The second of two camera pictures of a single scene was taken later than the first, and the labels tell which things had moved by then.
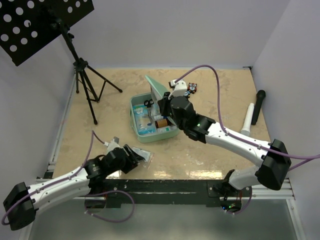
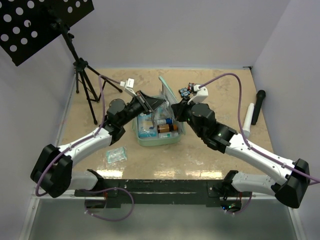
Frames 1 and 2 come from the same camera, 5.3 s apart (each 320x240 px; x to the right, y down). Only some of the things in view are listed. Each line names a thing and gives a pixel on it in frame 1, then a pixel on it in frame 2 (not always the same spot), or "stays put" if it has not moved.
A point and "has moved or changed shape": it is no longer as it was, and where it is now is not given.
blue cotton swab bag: [144, 124] has moved or changed shape
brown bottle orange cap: [161, 123] -> [166, 128]
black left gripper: [131, 163] -> [151, 103]
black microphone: [260, 94] stays put
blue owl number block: [187, 93] stays put
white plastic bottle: [166, 129] -> [168, 135]
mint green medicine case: [150, 125] has moved or changed shape
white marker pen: [246, 129] stays put
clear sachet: [146, 155] -> [165, 112]
